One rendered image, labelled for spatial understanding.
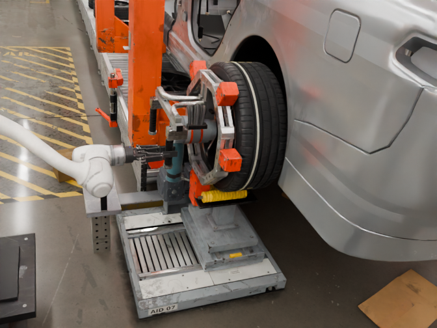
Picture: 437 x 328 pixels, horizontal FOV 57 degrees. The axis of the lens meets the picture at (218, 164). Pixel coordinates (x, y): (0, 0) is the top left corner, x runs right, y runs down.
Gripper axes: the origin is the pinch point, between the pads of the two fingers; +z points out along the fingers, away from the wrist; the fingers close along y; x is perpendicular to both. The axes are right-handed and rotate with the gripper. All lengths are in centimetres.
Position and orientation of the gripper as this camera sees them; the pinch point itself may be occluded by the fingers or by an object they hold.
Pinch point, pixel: (168, 151)
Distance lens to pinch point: 185.8
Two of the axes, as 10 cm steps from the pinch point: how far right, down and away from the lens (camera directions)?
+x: 1.2, -8.5, -5.1
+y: 3.4, 5.1, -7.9
